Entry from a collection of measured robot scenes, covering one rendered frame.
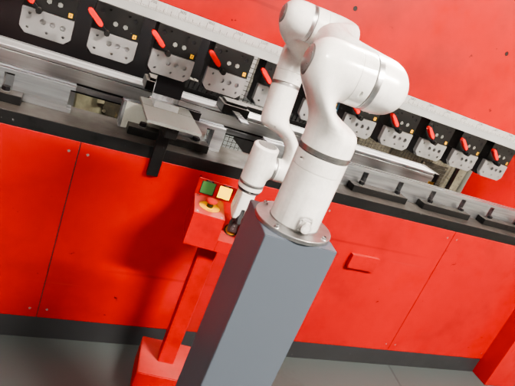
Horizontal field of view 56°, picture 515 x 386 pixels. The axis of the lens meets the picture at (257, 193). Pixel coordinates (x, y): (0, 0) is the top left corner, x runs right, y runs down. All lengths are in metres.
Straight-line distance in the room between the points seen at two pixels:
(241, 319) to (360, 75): 0.60
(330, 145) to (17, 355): 1.45
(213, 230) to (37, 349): 0.87
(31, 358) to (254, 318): 1.09
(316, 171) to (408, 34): 1.11
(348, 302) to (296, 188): 1.37
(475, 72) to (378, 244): 0.84
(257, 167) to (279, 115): 0.17
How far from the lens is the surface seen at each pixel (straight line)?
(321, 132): 1.03
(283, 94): 1.50
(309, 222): 1.09
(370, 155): 2.47
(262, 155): 1.49
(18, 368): 2.01
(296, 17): 1.36
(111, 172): 1.74
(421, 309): 2.66
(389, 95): 1.04
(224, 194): 1.70
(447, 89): 2.23
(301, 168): 1.06
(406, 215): 2.24
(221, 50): 1.77
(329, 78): 0.99
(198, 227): 1.58
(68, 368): 2.04
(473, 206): 2.63
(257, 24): 1.79
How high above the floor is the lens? 1.42
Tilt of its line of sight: 20 degrees down
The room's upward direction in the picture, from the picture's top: 22 degrees clockwise
